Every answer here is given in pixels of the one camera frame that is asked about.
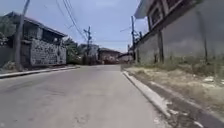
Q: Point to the grey stone-walled house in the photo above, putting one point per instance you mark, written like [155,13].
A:
[41,45]

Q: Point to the low house with dark roof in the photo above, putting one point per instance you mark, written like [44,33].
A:
[108,55]

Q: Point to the pale kerb strip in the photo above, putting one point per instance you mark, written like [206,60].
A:
[36,71]

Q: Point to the concrete kerb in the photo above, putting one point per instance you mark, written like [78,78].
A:
[146,91]

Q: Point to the leaning utility pole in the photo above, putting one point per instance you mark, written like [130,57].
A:
[20,36]

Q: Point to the dry dirt verge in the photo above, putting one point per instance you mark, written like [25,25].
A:
[186,86]

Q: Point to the dark utility pole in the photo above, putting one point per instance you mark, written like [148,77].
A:
[133,38]

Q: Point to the utility pole with crossarms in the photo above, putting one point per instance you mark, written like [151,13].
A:
[88,43]

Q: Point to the green tree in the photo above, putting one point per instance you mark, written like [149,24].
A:
[72,50]

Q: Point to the grey concrete road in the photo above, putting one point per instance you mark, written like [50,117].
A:
[83,96]

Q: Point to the tall grey concrete wall building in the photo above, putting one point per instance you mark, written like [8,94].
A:
[180,31]

